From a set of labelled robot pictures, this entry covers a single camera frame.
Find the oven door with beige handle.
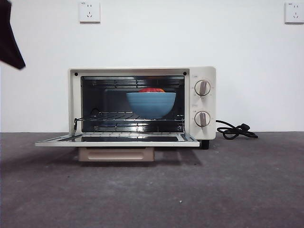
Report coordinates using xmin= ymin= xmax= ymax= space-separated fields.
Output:
xmin=35 ymin=133 xmax=200 ymax=162

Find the red apple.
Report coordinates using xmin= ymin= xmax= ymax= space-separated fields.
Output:
xmin=138 ymin=87 xmax=166 ymax=94

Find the blue ribbed bowl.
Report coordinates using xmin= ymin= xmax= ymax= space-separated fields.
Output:
xmin=125 ymin=92 xmax=176 ymax=119

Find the cream Toshiba toaster oven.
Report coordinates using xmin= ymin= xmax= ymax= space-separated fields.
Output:
xmin=68 ymin=66 xmax=217 ymax=150

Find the beige round oven knob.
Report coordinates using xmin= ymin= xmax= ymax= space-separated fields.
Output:
xmin=194 ymin=111 xmax=211 ymax=127
xmin=194 ymin=80 xmax=212 ymax=96

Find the white wall socket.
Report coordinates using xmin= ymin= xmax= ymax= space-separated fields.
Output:
xmin=79 ymin=1 xmax=101 ymax=24
xmin=285 ymin=2 xmax=304 ymax=24

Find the metal wire oven rack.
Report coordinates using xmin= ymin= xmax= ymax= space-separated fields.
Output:
xmin=82 ymin=111 xmax=186 ymax=123

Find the black oven power cable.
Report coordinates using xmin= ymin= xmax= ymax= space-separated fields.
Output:
xmin=215 ymin=119 xmax=259 ymax=140

